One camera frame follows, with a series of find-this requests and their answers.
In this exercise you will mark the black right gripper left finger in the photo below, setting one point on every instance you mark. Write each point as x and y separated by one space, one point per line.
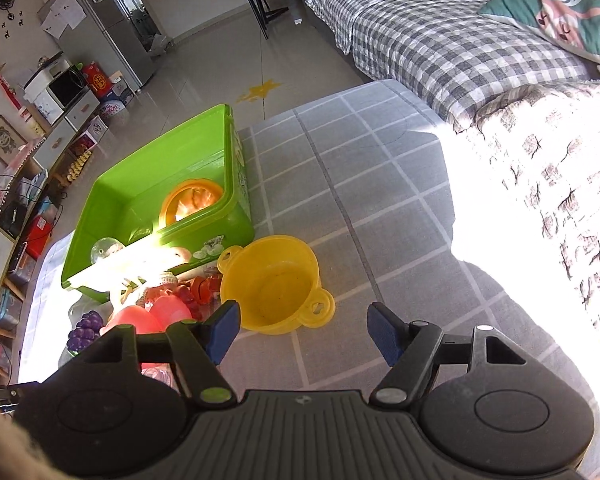
197 349

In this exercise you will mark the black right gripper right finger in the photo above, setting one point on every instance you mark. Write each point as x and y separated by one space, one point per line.
409 350

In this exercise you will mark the pink toy pig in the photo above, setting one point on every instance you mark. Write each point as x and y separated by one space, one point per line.
161 307

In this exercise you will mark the yellow toy pot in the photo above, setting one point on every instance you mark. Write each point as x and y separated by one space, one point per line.
276 282

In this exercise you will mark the purple toy grapes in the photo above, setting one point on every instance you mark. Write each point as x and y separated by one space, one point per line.
86 331

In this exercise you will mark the clear pink capsule ball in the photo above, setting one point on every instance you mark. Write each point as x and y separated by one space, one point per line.
104 248

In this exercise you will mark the green plastic storage bin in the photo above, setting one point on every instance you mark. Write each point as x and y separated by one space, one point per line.
125 201

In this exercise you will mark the white wooden tv cabinet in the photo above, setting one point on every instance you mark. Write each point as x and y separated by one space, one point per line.
39 157

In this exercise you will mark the framed cartoon picture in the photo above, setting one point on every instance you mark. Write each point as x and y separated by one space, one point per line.
10 142

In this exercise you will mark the red gift box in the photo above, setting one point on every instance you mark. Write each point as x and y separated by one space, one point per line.
97 80

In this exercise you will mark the microwave oven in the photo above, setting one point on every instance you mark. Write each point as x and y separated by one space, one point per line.
53 87

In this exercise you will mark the grey plaid sofa cover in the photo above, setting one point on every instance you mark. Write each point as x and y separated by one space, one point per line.
523 149

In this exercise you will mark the silver refrigerator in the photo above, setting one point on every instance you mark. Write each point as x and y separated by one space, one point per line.
98 31

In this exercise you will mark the red chili string decoration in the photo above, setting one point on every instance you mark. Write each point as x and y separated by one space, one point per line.
8 89

